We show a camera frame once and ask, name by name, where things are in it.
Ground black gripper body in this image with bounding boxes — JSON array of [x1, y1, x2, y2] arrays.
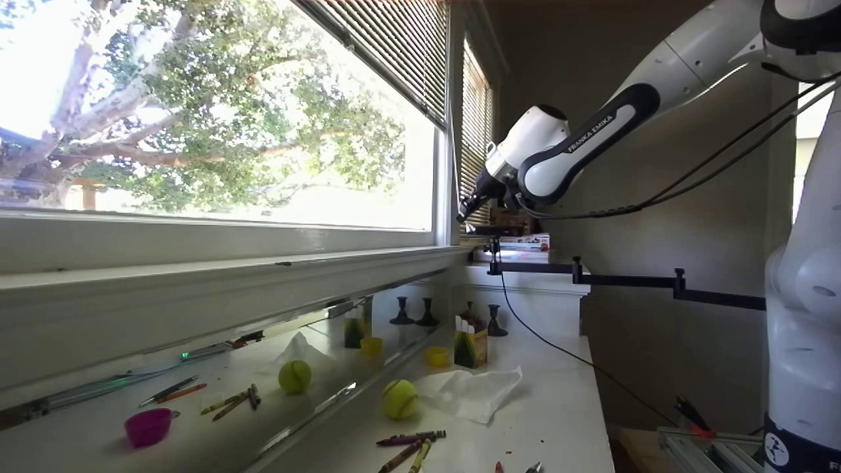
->
[[470, 166, 513, 212]]

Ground white horizontal window blinds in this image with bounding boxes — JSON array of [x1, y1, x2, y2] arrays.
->
[[290, 0, 453, 132]]

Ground narrow window blinds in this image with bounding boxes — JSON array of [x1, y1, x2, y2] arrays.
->
[[460, 36, 497, 202]]

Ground bright side window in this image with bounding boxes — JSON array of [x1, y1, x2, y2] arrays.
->
[[791, 111, 815, 223]]

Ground white box red print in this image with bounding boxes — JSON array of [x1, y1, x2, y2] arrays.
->
[[497, 230, 553, 258]]

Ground black candlestick stand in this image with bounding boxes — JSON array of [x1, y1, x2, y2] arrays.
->
[[388, 295, 414, 329], [414, 295, 442, 329], [484, 301, 509, 339]]

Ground white crumpled cloth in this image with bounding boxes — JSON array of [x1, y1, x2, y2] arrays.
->
[[417, 362, 528, 428]]

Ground yellow green tennis ball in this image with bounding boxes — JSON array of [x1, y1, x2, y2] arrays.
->
[[378, 375, 423, 422]]

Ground purple crayon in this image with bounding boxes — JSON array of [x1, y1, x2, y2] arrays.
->
[[375, 428, 449, 449]]

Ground yellow crayon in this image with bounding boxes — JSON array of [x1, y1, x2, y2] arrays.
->
[[403, 437, 436, 473]]

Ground brown crayon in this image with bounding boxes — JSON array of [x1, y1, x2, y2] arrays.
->
[[375, 442, 423, 473]]

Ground green tree outside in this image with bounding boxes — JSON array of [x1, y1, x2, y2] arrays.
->
[[0, 0, 410, 217]]

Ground brown cardboard box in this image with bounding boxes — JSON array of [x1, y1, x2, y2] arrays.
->
[[608, 426, 681, 473]]

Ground red black hand tool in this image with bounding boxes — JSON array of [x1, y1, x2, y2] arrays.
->
[[672, 397, 716, 442]]

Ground grey slotted rack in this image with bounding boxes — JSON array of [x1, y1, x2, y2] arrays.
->
[[653, 422, 775, 473]]

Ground black camera on mount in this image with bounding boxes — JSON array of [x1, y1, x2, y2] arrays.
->
[[463, 223, 520, 241]]

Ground thin black table cable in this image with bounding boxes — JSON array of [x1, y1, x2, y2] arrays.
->
[[497, 270, 677, 428]]

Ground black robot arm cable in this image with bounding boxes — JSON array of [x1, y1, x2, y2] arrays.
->
[[535, 77, 841, 223]]

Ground white window frame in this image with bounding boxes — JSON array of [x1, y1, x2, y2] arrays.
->
[[0, 0, 481, 416]]

